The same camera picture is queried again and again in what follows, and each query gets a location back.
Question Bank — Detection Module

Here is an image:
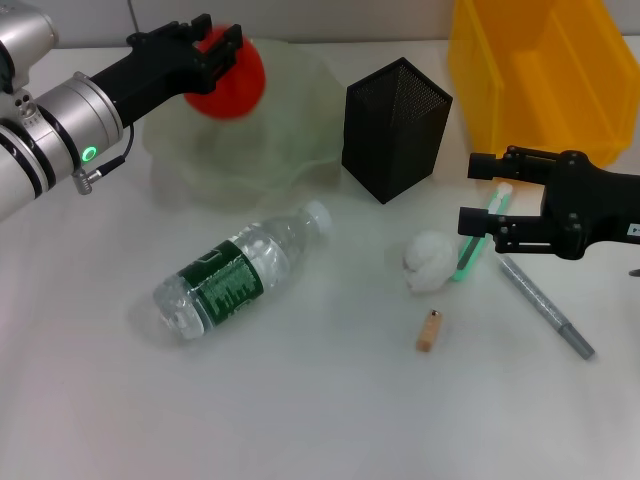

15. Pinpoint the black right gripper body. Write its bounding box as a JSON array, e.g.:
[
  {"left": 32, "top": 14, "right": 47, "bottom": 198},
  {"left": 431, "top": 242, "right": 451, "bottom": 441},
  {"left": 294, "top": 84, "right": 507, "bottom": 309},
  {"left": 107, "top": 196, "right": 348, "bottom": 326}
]
[{"left": 541, "top": 148, "right": 640, "bottom": 261}]

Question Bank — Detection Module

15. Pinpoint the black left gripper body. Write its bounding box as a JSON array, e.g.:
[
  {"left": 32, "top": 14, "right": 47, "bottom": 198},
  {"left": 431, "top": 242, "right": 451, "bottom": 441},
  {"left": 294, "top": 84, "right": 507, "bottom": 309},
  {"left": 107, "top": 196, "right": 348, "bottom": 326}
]
[{"left": 88, "top": 23, "right": 212, "bottom": 131}]

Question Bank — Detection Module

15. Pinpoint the grey marker pen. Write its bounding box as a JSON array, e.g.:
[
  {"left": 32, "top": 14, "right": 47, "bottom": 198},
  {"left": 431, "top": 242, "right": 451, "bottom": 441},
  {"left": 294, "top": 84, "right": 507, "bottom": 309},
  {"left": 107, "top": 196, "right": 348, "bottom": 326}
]
[{"left": 498, "top": 253, "right": 597, "bottom": 361}]

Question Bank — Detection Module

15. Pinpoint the small wooden usb stick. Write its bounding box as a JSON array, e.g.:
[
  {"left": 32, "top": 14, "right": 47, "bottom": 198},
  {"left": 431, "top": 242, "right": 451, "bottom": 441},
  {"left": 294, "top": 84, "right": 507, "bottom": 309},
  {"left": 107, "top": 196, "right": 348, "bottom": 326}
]
[{"left": 415, "top": 309, "right": 444, "bottom": 353}]

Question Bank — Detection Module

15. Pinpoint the white paper ball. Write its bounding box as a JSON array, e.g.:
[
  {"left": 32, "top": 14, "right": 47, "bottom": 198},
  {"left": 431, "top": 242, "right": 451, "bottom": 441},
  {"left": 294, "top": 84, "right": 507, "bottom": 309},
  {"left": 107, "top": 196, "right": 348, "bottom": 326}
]
[{"left": 401, "top": 230, "right": 461, "bottom": 296}]

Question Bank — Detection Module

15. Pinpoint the black mesh pen holder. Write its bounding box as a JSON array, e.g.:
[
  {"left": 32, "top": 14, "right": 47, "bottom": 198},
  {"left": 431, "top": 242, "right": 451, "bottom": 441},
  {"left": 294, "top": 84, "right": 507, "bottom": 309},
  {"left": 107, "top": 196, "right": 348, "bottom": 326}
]
[{"left": 341, "top": 57, "right": 455, "bottom": 205}]

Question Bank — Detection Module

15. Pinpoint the green utility knife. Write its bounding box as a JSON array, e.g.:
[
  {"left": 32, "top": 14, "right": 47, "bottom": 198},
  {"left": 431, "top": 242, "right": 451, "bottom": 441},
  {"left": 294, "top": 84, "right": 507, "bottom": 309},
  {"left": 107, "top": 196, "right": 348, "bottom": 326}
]
[{"left": 449, "top": 182, "right": 514, "bottom": 283}]

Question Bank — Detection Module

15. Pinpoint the green glass fruit plate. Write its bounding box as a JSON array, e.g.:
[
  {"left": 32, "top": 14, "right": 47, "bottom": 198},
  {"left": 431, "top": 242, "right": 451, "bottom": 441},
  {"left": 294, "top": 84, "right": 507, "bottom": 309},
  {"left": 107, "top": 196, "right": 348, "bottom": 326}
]
[{"left": 142, "top": 39, "right": 347, "bottom": 210}]

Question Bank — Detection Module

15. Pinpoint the clear green-label water bottle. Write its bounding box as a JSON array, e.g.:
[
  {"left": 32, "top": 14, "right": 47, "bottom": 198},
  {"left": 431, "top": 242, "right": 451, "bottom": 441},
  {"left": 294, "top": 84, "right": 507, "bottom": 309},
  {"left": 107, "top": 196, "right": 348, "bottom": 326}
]
[{"left": 151, "top": 200, "right": 334, "bottom": 342}]

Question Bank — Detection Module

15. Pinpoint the yellow plastic storage bin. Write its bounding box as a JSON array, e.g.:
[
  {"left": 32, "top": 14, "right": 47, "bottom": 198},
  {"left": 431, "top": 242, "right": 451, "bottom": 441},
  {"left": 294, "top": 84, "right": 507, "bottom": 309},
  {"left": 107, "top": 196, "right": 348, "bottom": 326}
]
[{"left": 446, "top": 0, "right": 634, "bottom": 181}]

